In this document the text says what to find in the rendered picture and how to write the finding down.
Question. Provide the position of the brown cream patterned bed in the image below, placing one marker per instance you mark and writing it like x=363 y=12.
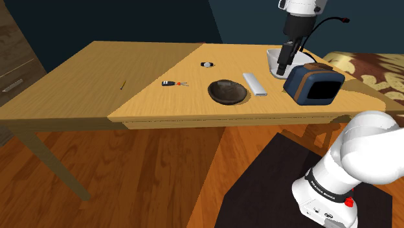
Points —
x=375 y=71

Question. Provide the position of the white remote control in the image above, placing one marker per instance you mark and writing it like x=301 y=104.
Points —
x=254 y=84

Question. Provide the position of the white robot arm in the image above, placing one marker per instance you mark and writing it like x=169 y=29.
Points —
x=363 y=151

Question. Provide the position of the blue toaster with brown trim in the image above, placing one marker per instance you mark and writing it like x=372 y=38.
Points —
x=303 y=83

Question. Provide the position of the yellow pencil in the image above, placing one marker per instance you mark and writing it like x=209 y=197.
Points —
x=123 y=85

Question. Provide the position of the black wristwatch with white face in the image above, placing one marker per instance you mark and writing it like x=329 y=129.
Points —
x=207 y=64

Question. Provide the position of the dark brown bowl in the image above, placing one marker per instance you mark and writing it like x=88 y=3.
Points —
x=227 y=92

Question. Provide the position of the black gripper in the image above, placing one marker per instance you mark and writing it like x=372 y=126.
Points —
x=299 y=27

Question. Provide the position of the white bowl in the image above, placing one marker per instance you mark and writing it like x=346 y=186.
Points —
x=273 y=60

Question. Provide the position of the brown wooden drawer cabinet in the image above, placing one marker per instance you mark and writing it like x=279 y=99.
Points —
x=15 y=56

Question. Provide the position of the dark robot stand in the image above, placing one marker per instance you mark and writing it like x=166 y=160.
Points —
x=268 y=189

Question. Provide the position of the light wooden table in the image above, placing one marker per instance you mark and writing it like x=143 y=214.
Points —
x=94 y=82

